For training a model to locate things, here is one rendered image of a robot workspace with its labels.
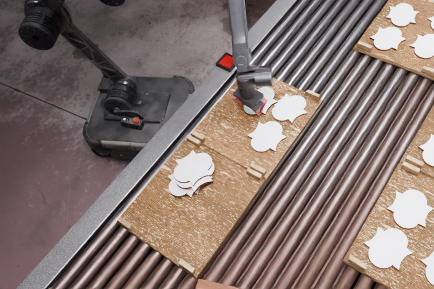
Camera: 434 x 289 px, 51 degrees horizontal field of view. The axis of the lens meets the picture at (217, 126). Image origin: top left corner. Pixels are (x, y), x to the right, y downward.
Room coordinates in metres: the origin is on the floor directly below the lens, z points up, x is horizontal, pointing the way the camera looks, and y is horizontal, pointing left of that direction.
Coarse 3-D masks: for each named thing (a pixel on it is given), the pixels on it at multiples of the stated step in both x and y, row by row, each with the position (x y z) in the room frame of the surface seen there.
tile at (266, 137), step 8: (256, 128) 0.97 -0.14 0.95; (264, 128) 0.96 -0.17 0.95; (272, 128) 0.95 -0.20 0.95; (280, 128) 0.94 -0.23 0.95; (248, 136) 0.94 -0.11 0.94; (256, 136) 0.93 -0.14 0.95; (264, 136) 0.92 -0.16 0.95; (272, 136) 0.92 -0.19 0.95; (280, 136) 0.91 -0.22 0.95; (256, 144) 0.90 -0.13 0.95; (264, 144) 0.89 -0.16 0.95; (272, 144) 0.88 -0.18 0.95
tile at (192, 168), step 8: (192, 152) 0.89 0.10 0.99; (176, 160) 0.87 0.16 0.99; (184, 160) 0.86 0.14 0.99; (192, 160) 0.86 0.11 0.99; (200, 160) 0.85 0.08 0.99; (208, 160) 0.84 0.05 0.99; (176, 168) 0.84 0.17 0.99; (184, 168) 0.83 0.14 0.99; (192, 168) 0.82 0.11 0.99; (200, 168) 0.82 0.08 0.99; (208, 168) 0.81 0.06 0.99; (176, 176) 0.81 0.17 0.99; (184, 176) 0.80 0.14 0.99; (192, 176) 0.79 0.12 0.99; (200, 176) 0.79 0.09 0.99; (192, 184) 0.76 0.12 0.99
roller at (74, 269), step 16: (304, 0) 1.64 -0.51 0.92; (288, 16) 1.56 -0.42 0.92; (272, 32) 1.48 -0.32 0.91; (256, 64) 1.33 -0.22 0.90; (208, 112) 1.11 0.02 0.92; (192, 128) 1.04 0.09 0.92; (176, 144) 0.98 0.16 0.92; (112, 224) 0.71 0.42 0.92; (96, 240) 0.66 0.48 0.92; (80, 256) 0.61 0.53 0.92; (64, 272) 0.57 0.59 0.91; (80, 272) 0.57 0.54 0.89; (48, 288) 0.53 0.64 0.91; (64, 288) 0.52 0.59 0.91
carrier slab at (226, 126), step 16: (224, 96) 1.16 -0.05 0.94; (304, 96) 1.08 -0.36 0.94; (224, 112) 1.08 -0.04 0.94; (240, 112) 1.06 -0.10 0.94; (208, 128) 1.02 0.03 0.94; (224, 128) 1.00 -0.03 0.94; (240, 128) 0.99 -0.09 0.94; (288, 128) 0.95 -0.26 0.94; (208, 144) 0.94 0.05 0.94; (224, 144) 0.93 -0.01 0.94; (240, 144) 0.92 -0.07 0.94; (288, 144) 0.88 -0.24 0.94; (240, 160) 0.85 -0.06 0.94; (256, 160) 0.84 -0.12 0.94; (272, 160) 0.83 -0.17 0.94
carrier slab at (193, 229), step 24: (192, 144) 0.96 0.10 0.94; (168, 168) 0.88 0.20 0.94; (216, 168) 0.84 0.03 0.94; (240, 168) 0.82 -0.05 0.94; (144, 192) 0.80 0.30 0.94; (168, 192) 0.78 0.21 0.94; (216, 192) 0.74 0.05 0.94; (240, 192) 0.72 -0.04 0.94; (120, 216) 0.72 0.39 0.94; (144, 216) 0.71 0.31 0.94; (168, 216) 0.69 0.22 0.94; (192, 216) 0.67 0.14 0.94; (216, 216) 0.65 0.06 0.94; (240, 216) 0.64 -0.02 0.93; (144, 240) 0.62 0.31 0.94; (168, 240) 0.60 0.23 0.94; (192, 240) 0.59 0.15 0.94; (216, 240) 0.57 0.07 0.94; (192, 264) 0.51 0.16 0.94
